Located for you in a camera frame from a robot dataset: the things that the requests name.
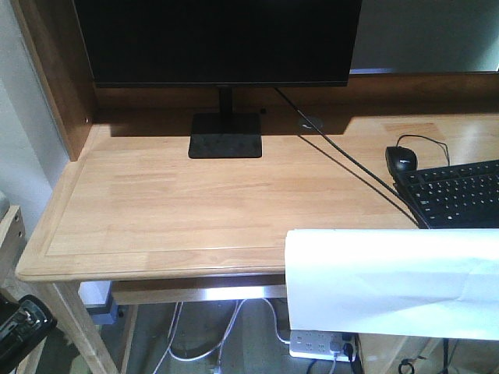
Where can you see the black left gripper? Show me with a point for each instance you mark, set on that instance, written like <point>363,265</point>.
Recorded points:
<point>23,330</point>

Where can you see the white paper sheet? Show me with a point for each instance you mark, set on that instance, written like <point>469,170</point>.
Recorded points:
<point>425,283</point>

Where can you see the wooden desk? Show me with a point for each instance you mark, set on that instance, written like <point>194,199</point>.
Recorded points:
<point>132,207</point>

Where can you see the white power strip under desk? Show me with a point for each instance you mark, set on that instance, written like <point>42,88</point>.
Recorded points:
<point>322,345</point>

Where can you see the black computer monitor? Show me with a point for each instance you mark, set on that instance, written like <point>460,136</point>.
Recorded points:
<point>222,44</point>

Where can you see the black computer mouse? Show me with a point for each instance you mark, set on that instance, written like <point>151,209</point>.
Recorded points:
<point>400,159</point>

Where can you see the black keyboard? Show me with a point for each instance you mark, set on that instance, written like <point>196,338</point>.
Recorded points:
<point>460,196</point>

